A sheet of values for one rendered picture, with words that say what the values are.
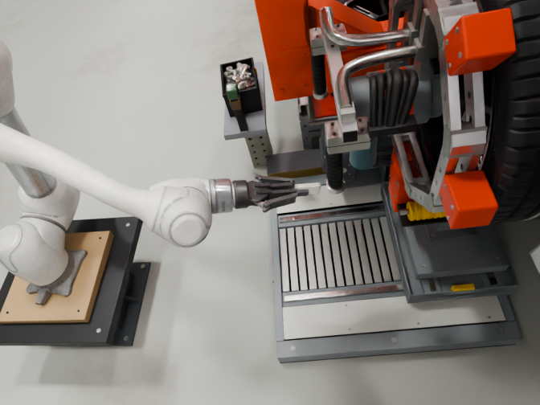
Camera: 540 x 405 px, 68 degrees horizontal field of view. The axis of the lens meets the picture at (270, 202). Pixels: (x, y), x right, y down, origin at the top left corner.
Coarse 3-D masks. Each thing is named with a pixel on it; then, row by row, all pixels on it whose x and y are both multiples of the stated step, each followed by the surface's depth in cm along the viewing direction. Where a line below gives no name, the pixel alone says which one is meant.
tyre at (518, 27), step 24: (504, 0) 65; (528, 0) 64; (528, 24) 63; (528, 48) 63; (504, 72) 67; (528, 72) 64; (504, 96) 68; (528, 96) 65; (504, 120) 69; (528, 120) 66; (504, 144) 70; (528, 144) 68; (432, 168) 115; (504, 168) 72; (528, 168) 71; (504, 192) 75; (528, 192) 76; (504, 216) 83; (528, 216) 85
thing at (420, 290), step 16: (384, 192) 164; (384, 208) 168; (400, 224) 157; (400, 240) 153; (400, 256) 147; (400, 272) 150; (496, 272) 138; (512, 272) 137; (416, 288) 141; (432, 288) 137; (448, 288) 140; (464, 288) 135; (480, 288) 136; (496, 288) 136; (512, 288) 136
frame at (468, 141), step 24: (408, 0) 101; (432, 0) 73; (456, 0) 73; (480, 72) 70; (456, 96) 71; (480, 96) 71; (456, 120) 72; (480, 120) 71; (408, 144) 122; (456, 144) 73; (480, 144) 72; (408, 168) 113; (456, 168) 84; (408, 192) 110; (432, 192) 89
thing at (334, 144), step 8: (360, 120) 82; (328, 128) 82; (336, 128) 82; (360, 128) 81; (328, 136) 81; (336, 136) 81; (360, 136) 80; (368, 136) 80; (328, 144) 82; (336, 144) 82; (344, 144) 82; (352, 144) 82; (360, 144) 82; (368, 144) 82; (328, 152) 84; (336, 152) 84; (344, 152) 84
